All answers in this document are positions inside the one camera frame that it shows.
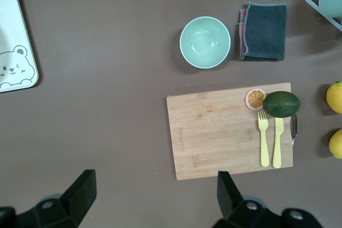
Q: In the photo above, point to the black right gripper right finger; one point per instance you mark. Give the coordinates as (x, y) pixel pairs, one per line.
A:
(228, 198)

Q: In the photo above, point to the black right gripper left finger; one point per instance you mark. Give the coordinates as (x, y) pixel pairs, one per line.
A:
(80, 198)

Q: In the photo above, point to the wooden cutting board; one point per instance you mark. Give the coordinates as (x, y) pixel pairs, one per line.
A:
(213, 137)

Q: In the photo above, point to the yellow plastic fork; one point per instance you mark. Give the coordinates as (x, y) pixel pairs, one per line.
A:
(264, 142)

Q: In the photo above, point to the yellow plastic knife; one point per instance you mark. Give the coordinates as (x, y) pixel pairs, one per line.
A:
(278, 145)

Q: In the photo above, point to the orange slice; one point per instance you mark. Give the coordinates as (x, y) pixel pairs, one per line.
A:
(253, 100)

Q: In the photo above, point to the dark green avocado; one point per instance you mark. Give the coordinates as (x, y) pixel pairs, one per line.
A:
(281, 104)

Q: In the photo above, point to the yellow lemon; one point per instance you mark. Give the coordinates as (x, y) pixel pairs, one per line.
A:
(335, 97)
(336, 144)

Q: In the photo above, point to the pale green bowl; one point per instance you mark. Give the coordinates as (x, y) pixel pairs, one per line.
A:
(205, 42)

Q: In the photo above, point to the folded pink cloth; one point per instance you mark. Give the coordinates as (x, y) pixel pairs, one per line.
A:
(242, 33)

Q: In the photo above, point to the folded grey cloth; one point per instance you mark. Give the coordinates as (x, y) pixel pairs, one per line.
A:
(265, 30)

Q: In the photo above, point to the cream bear print tray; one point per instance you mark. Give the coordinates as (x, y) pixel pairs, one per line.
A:
(13, 38)

